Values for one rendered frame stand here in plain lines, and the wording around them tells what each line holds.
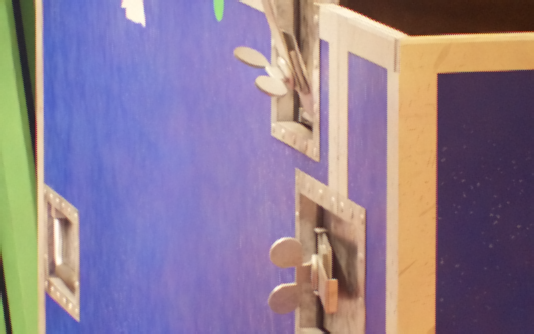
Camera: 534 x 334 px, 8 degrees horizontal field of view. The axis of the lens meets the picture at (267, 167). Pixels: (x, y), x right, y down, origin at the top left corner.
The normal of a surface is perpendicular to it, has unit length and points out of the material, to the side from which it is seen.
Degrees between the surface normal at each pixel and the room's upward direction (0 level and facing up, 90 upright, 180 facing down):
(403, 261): 90
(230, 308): 90
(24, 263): 76
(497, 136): 90
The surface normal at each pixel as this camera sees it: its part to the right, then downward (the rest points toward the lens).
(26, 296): 0.57, -0.11
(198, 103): -0.97, 0.04
